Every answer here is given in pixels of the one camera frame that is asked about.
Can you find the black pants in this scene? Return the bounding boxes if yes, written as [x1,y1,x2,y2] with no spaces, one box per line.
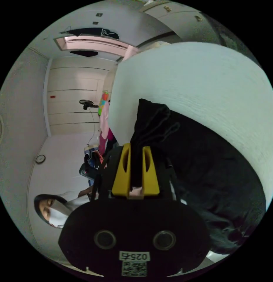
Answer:
[129,98,267,256]

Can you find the pile of clothes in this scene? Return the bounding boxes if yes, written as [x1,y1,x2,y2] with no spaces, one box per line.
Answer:
[97,90,119,156]

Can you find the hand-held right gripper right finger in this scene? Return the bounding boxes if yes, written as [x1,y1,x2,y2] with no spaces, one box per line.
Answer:
[142,146,160,197]

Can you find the pink door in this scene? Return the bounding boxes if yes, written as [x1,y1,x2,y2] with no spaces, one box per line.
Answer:
[54,36,133,55]

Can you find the bed with white sheet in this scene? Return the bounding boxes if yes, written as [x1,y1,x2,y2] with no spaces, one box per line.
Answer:
[107,41,272,209]

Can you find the dark bag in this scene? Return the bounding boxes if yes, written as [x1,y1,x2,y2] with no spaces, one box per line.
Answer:
[79,144,106,182]

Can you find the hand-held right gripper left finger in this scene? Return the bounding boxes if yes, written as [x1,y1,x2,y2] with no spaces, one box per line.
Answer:
[111,143,131,197]

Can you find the white panelled cupboard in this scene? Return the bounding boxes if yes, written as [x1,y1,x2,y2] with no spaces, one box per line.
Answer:
[47,59,116,135]

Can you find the black wall fan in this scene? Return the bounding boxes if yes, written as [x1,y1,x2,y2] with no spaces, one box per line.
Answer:
[79,99,100,146]

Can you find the person's body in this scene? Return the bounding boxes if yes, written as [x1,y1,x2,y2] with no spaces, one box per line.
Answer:
[34,191,93,229]

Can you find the person's left hand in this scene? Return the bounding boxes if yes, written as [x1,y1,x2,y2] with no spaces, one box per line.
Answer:
[77,187,94,199]

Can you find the white cupboard with brass handles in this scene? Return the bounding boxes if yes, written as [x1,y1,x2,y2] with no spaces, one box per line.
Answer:
[140,0,218,43]

